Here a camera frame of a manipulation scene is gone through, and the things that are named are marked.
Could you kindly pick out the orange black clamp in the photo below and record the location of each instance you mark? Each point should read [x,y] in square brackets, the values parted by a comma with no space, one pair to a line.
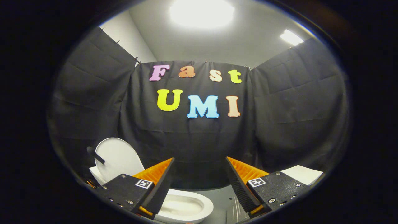
[90,183]

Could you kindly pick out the black backdrop cloth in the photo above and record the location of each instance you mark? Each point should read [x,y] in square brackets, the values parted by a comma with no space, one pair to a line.
[199,140]

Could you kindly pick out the white toilet lid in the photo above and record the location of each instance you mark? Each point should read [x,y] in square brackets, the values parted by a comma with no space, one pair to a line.
[119,158]

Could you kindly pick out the large round ceiling light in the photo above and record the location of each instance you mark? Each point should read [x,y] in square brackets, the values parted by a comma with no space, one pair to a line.
[202,12]

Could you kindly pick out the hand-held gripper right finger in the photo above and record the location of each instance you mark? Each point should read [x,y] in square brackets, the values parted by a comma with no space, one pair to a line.
[239,189]

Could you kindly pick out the small rectangular ceiling light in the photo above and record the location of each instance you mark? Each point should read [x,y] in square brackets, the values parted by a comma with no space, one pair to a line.
[291,37]

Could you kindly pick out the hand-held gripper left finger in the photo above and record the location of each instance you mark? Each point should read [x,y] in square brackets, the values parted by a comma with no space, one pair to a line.
[162,189]

